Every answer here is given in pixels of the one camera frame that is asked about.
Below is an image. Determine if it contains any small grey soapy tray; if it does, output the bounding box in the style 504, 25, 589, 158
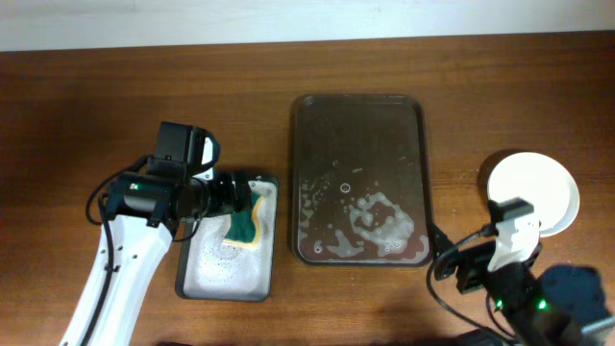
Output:
175, 174, 279, 302

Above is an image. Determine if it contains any large brown serving tray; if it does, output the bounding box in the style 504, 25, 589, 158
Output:
291, 94, 432, 267

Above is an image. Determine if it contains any white plate with red stain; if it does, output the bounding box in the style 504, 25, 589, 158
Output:
486, 152, 580, 237

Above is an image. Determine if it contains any green and yellow sponge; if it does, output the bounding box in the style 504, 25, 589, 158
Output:
223, 192, 265, 249

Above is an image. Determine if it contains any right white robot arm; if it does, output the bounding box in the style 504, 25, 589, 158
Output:
426, 211, 614, 345

